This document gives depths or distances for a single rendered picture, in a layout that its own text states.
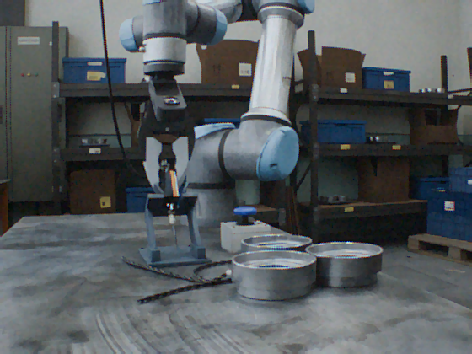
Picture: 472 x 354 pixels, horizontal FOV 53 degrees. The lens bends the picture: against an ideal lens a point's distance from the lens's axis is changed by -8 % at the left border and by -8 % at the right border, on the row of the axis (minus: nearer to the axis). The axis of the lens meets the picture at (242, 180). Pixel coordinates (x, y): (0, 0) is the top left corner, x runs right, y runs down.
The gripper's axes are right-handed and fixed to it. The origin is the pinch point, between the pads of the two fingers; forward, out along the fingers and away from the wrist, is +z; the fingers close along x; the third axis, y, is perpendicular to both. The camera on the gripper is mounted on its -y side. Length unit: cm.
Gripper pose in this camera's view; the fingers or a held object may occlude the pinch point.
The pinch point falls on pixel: (167, 184)
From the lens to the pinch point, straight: 86.0
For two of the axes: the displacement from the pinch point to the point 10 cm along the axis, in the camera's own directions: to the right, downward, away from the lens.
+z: 0.1, 10.0, 0.6
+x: -9.5, 0.3, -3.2
